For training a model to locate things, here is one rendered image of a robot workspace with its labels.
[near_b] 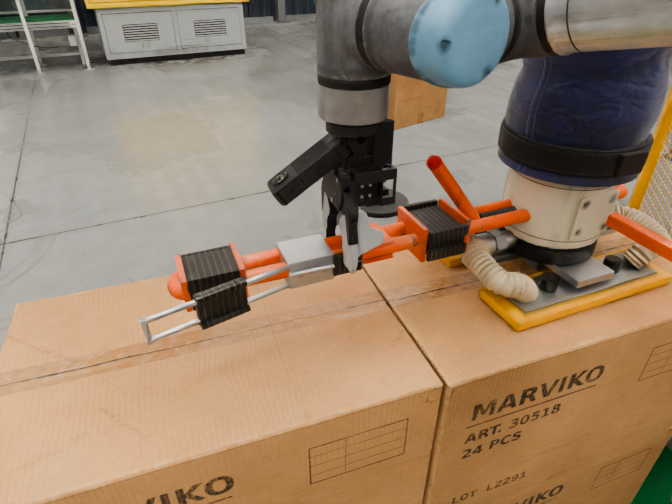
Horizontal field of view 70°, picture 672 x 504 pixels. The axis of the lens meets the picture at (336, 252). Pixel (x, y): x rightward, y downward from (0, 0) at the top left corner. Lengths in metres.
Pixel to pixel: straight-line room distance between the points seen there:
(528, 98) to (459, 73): 0.32
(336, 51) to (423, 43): 0.13
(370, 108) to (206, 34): 7.44
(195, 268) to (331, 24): 0.34
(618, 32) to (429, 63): 0.17
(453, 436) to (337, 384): 0.22
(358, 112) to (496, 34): 0.17
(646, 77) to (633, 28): 0.27
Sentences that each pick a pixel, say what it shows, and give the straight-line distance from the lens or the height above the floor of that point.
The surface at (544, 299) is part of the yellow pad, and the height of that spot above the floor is 0.97.
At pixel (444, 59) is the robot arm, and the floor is 1.37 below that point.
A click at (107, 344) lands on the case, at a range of 0.83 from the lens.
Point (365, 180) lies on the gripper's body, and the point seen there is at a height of 1.20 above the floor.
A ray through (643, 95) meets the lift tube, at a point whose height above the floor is 1.29.
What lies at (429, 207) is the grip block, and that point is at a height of 1.09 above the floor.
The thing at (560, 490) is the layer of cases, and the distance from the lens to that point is 1.26.
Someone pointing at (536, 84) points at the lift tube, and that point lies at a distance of 0.80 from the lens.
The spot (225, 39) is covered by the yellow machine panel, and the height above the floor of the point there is 0.23.
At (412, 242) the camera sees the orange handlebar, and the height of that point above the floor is 1.08.
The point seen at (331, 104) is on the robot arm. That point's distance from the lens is 0.60.
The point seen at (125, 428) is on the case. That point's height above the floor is 0.94.
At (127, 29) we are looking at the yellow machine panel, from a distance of 7.83.
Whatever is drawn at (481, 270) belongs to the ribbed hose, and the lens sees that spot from 0.80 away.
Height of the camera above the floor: 1.46
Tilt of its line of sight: 33 degrees down
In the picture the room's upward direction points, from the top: straight up
